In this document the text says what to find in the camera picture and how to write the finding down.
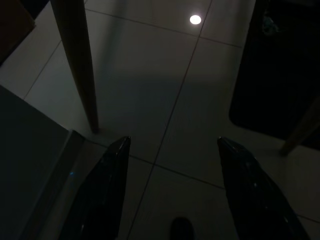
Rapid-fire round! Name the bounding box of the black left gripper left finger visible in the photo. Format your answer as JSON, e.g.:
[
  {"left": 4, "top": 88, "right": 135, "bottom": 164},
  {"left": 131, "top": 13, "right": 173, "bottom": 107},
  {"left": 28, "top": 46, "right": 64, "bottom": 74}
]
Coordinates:
[{"left": 59, "top": 135, "right": 132, "bottom": 240}]

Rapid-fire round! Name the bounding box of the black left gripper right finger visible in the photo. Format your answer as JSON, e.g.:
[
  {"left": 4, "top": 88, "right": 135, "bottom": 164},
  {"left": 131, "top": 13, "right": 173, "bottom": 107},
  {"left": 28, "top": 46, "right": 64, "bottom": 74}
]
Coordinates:
[{"left": 216, "top": 136, "right": 311, "bottom": 240}]

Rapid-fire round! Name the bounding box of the black robot foot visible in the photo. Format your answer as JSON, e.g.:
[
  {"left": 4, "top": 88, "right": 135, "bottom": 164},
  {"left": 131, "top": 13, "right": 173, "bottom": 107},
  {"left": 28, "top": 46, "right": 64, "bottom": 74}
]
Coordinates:
[{"left": 170, "top": 216, "right": 196, "bottom": 240}]

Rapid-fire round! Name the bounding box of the wooden table leg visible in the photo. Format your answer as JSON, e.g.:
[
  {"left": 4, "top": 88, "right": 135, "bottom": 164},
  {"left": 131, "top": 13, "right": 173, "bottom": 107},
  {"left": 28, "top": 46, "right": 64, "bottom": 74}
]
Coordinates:
[
  {"left": 49, "top": 0, "right": 101, "bottom": 134},
  {"left": 279, "top": 94, "right": 320, "bottom": 157}
]

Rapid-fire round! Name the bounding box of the dark grey floor rug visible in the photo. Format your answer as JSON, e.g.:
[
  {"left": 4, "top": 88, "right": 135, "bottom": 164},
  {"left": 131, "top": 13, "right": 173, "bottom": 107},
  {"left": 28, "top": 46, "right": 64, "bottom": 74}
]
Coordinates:
[{"left": 229, "top": 0, "right": 320, "bottom": 151}]

